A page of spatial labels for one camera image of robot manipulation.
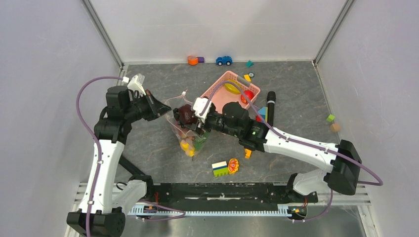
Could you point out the red lychee bunch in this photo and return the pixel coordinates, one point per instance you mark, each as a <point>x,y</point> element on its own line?
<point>182,132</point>

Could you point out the yellow rectangular block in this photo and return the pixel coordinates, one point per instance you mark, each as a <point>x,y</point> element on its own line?
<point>247,78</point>

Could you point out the black microphone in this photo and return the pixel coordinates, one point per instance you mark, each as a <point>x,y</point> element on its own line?
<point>271,100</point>

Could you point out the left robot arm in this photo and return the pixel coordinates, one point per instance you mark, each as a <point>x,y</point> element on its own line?
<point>101,213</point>

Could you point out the dark red apple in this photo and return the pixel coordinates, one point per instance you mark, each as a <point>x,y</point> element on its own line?
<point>184,115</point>

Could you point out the white blue green brick stack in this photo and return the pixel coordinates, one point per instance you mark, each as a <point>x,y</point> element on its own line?
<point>220,168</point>

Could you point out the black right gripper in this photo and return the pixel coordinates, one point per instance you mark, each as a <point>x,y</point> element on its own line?
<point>198,126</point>

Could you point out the green white bok choy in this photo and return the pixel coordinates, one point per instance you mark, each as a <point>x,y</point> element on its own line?
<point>199,141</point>

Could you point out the orange round patterned toy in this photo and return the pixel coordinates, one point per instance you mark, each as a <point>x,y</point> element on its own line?
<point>233,166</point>

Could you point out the green cube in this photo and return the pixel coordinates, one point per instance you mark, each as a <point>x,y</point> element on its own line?
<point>330,118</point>

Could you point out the tan wooden cube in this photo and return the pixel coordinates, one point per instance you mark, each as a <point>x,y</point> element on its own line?
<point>335,127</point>

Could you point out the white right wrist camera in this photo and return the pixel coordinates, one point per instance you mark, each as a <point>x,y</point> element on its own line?
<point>200,108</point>

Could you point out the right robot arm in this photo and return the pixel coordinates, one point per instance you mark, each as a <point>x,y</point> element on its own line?
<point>336,163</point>

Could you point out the yellow lemon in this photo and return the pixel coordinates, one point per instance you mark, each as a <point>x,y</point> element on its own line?
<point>187,146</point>

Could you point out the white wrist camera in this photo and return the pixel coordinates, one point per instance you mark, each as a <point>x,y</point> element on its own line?
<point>135,83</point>
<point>200,108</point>

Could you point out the teal wedge block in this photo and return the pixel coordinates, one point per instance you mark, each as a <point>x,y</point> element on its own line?
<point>249,63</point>

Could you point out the yellow star fruit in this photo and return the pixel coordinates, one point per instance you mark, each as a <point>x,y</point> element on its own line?
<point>233,87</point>

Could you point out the small red apple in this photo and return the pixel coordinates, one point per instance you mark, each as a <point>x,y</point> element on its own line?
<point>247,96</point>

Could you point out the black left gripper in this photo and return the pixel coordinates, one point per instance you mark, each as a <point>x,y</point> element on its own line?
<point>156,107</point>

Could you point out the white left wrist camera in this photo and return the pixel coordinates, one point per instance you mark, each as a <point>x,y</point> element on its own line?
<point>135,83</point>

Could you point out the red blue yellow brick block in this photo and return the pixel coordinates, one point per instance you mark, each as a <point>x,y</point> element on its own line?
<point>262,114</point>

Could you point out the clear zip top bag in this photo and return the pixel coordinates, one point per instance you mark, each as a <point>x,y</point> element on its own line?
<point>176,102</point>

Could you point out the orange yellow toy piece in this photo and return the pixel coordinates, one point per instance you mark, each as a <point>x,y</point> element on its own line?
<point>248,153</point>

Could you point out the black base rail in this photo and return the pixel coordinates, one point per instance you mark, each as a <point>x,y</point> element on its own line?
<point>226,196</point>

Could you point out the blue toy car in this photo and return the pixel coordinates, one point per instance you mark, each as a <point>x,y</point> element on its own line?
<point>224,60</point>

